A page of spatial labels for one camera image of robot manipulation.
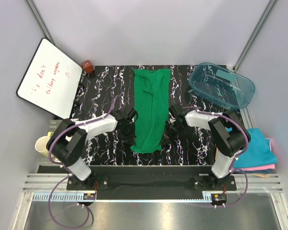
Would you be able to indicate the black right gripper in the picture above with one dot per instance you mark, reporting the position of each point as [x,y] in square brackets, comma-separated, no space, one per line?
[168,138]

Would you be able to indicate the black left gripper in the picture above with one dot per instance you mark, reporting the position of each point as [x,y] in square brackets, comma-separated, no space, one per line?
[130,139]

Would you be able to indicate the green t-shirt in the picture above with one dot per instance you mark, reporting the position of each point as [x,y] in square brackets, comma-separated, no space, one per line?
[151,101]

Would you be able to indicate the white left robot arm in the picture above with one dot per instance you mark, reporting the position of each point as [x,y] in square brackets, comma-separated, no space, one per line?
[67,142]

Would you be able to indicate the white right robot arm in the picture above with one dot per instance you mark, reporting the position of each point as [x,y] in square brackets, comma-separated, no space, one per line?
[229,134]

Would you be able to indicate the clear blue plastic bin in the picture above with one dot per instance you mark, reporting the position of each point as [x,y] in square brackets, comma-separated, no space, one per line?
[221,86]

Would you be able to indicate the small red-brown box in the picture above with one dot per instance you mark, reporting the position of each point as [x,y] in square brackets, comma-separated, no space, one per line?
[88,66]

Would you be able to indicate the spiral bound manual booklet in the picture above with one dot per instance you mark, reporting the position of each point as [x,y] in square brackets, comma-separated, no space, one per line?
[52,127]

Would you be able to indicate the white whiteboard with red writing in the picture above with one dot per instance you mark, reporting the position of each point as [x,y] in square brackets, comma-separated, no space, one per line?
[51,80]

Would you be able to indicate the folded blue t-shirt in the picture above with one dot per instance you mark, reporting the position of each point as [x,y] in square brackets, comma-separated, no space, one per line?
[256,148]

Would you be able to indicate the yellow-green mug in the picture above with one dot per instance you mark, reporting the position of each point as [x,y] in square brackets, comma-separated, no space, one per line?
[40,145]

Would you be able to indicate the folded tan t-shirt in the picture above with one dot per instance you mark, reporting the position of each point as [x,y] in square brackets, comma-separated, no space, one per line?
[261,175]

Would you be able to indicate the folded pink t-shirt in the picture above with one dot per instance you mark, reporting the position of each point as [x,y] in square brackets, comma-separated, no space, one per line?
[261,167]

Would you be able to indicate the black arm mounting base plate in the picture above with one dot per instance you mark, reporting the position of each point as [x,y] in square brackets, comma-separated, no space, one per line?
[150,194]

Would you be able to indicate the aluminium frame rail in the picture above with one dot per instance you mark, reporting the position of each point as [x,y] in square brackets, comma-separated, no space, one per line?
[106,182]

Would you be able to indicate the white slotted cable duct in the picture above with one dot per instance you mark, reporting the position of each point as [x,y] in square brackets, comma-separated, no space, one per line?
[64,196]

